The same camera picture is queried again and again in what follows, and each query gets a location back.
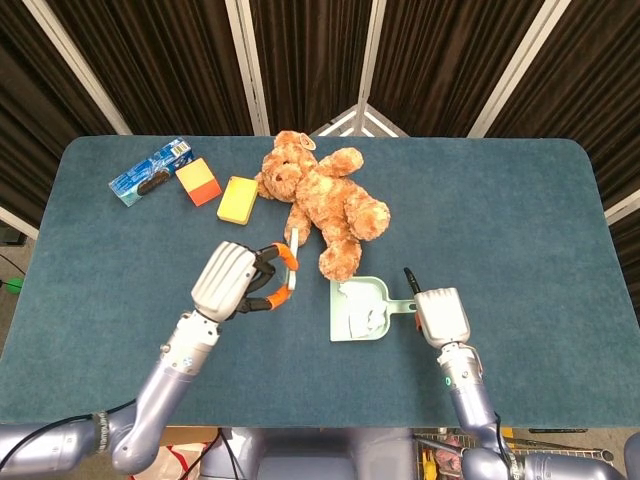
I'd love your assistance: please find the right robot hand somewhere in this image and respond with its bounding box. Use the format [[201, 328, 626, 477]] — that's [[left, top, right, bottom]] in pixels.
[[403, 267, 473, 349]]

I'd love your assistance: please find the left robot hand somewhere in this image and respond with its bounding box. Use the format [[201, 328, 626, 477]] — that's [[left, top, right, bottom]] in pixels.
[[191, 241, 300, 322]]

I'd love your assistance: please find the mint green hand broom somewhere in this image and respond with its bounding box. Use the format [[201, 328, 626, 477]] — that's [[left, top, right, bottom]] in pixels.
[[285, 227, 301, 292]]

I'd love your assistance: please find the long white paper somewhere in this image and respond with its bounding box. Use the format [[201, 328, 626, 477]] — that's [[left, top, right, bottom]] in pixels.
[[337, 280, 384, 337]]

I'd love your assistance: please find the mint green dustpan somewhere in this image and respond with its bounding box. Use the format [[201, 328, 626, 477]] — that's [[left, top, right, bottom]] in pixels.
[[329, 276, 419, 343]]

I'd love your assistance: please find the yellow sponge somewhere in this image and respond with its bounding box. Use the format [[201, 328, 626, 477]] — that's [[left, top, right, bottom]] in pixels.
[[216, 175, 260, 227]]

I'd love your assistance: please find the orange yellow foam cube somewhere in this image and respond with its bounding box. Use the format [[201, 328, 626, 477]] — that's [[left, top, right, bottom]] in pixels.
[[174, 157, 223, 208]]

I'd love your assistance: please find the blue felt table cover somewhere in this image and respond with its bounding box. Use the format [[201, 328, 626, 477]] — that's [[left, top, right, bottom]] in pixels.
[[0, 134, 640, 431]]

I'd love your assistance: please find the blue cookie box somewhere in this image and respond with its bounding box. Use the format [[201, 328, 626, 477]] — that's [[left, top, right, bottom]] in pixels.
[[107, 138, 195, 209]]

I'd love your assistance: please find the brown teddy bear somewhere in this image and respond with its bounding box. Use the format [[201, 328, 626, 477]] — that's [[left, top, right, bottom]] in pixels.
[[253, 129, 392, 281]]

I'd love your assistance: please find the cardboard box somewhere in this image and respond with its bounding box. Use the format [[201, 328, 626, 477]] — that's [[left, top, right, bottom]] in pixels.
[[159, 425, 219, 449]]

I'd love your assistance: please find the red white plastic bag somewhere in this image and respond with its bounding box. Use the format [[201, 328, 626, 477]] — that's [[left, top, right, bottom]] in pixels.
[[152, 442, 209, 480]]

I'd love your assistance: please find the grey robot torso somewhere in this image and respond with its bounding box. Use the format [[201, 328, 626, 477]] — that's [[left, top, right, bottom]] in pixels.
[[199, 427, 416, 480]]

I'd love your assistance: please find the brown curtain screen panel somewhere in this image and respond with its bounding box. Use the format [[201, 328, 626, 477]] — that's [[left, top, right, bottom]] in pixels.
[[22, 0, 271, 137], [224, 0, 387, 137], [469, 0, 640, 251], [0, 0, 132, 240], [354, 0, 571, 139]]

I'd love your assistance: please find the metal wire cart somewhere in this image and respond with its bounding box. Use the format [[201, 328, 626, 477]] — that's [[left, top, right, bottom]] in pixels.
[[412, 427, 616, 480]]

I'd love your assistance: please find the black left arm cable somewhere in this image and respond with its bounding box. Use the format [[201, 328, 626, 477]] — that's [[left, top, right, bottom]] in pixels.
[[0, 397, 139, 454]]

